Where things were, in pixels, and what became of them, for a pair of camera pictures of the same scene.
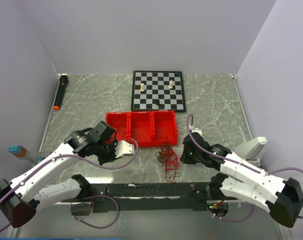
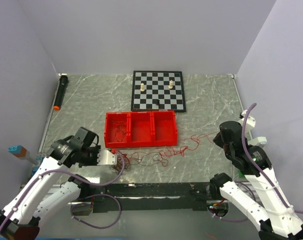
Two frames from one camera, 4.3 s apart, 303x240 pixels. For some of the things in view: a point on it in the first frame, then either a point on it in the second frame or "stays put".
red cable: [169, 161] -> [123, 160]
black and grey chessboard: [158, 90] stays put
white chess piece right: [171, 86] stays put
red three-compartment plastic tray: [145, 128] stays put
